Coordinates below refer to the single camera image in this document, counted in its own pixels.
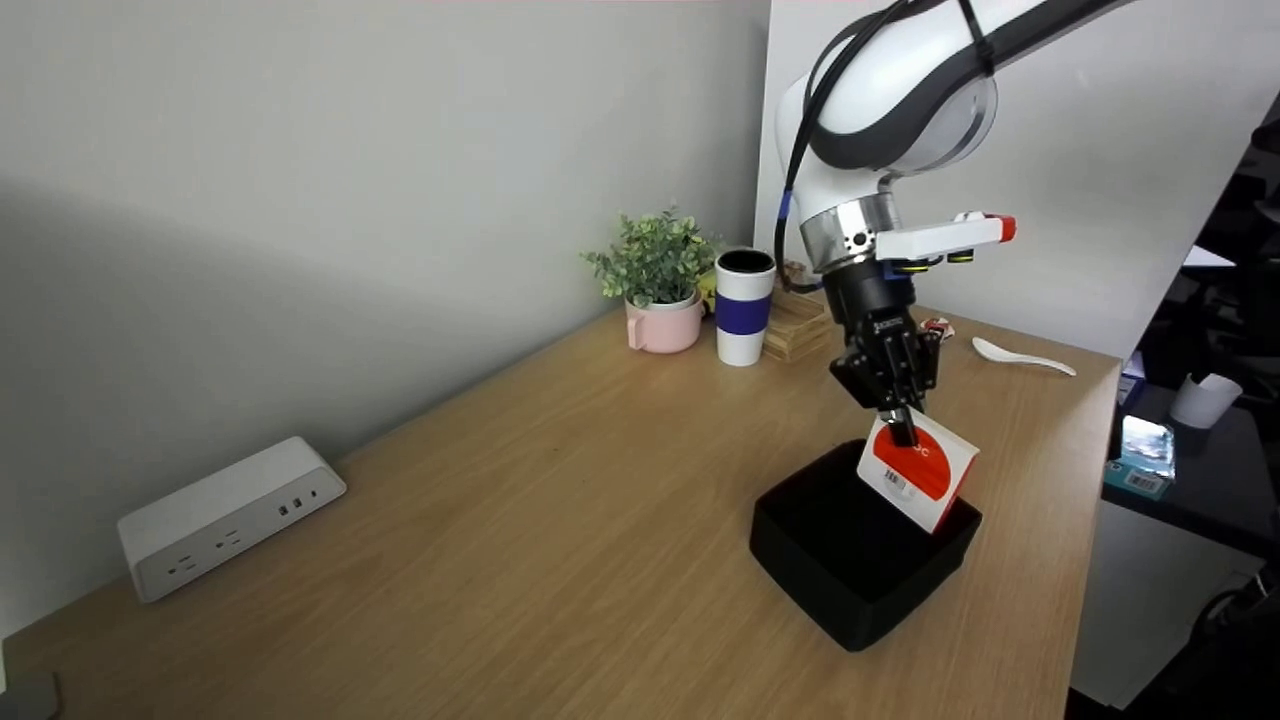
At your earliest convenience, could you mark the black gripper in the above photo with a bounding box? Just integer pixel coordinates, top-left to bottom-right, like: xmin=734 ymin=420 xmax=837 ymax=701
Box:
xmin=821 ymin=257 xmax=942 ymax=453

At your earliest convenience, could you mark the white book with red circle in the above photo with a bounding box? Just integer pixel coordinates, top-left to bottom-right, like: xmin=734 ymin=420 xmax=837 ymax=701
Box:
xmin=852 ymin=409 xmax=984 ymax=539

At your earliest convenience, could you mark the black fabric box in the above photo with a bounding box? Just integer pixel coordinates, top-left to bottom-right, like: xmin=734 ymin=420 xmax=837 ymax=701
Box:
xmin=744 ymin=438 xmax=988 ymax=655

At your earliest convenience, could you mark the white power strip box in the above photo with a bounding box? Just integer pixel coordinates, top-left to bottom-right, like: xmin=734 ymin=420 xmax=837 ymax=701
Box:
xmin=117 ymin=432 xmax=350 ymax=609

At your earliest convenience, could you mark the white ceramic spoon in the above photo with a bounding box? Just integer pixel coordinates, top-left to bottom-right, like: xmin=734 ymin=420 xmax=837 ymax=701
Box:
xmin=969 ymin=334 xmax=1079 ymax=385

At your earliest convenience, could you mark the stack of wooden coasters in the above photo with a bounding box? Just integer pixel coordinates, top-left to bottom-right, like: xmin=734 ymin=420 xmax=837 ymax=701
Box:
xmin=761 ymin=260 xmax=837 ymax=370

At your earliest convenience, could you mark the white cup with blue band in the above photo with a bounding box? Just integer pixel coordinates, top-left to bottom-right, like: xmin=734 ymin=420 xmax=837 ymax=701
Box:
xmin=712 ymin=247 xmax=780 ymax=371

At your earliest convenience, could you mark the teal glossy card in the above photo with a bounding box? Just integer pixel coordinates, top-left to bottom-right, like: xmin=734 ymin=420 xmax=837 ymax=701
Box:
xmin=1103 ymin=411 xmax=1180 ymax=504

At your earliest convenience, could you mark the pink plant pot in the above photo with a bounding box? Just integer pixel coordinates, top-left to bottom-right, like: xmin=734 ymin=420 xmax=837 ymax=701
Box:
xmin=623 ymin=294 xmax=708 ymax=360

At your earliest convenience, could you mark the white paper cup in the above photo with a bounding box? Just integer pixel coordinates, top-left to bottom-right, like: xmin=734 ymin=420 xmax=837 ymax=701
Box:
xmin=1166 ymin=370 xmax=1248 ymax=438

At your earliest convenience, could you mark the green artificial plant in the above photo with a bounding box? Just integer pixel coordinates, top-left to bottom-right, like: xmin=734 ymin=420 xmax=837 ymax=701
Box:
xmin=585 ymin=204 xmax=718 ymax=314

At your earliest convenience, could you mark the black side desk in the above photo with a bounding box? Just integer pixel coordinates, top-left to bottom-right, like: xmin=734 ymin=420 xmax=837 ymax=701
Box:
xmin=1100 ymin=380 xmax=1280 ymax=563

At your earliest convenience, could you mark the dark equipment stack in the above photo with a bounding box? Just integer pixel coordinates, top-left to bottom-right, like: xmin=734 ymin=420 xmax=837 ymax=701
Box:
xmin=1133 ymin=91 xmax=1280 ymax=444

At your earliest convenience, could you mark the black chair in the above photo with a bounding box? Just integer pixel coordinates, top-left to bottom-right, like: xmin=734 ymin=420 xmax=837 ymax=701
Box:
xmin=1062 ymin=563 xmax=1280 ymax=720

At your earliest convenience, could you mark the white wrist camera red tip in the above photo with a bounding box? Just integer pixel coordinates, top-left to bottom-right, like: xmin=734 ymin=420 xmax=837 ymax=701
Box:
xmin=870 ymin=209 xmax=1022 ymax=268

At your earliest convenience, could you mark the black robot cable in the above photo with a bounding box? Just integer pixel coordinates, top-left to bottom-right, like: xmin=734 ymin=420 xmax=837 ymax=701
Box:
xmin=773 ymin=0 xmax=998 ymax=297

